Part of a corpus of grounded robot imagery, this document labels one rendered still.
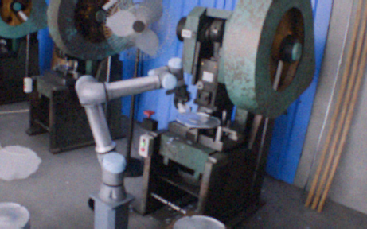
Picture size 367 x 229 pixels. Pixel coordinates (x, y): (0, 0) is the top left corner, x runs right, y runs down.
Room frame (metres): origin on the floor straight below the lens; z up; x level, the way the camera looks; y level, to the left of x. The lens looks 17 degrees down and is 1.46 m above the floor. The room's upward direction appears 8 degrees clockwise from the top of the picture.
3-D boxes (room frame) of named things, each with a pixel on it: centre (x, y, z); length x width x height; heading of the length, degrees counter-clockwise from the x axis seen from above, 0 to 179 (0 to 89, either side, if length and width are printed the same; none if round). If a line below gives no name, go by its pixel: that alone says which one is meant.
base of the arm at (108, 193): (1.63, 0.33, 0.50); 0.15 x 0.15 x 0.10
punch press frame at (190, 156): (2.37, -0.25, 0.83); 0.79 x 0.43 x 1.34; 143
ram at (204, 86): (2.22, -0.14, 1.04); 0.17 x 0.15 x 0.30; 143
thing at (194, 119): (2.15, -0.09, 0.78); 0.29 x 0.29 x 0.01
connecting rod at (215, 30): (2.25, -0.16, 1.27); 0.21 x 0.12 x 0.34; 143
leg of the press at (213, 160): (2.21, -0.46, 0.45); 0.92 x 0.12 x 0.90; 143
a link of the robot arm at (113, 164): (1.64, 0.33, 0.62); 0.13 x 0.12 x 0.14; 24
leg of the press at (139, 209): (2.53, -0.03, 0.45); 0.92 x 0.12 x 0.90; 143
